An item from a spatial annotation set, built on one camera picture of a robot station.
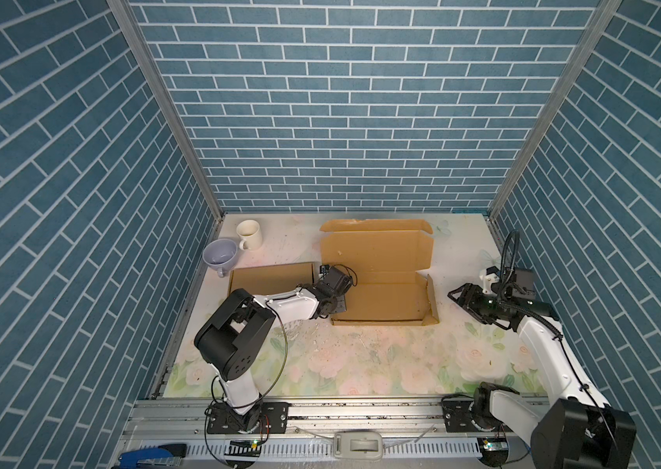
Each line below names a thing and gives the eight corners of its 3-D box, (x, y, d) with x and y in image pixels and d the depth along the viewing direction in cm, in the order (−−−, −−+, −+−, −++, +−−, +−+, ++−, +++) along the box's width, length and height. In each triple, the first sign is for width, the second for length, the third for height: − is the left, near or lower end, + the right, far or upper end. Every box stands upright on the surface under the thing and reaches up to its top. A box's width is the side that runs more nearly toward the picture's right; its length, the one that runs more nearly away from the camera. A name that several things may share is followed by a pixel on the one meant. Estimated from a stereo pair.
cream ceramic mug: (238, 257, 108) (231, 242, 101) (244, 234, 115) (238, 219, 108) (259, 257, 108) (254, 242, 101) (265, 234, 115) (260, 219, 108)
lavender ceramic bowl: (201, 260, 107) (195, 250, 102) (226, 243, 112) (221, 232, 108) (224, 281, 101) (219, 272, 96) (249, 261, 106) (245, 252, 102)
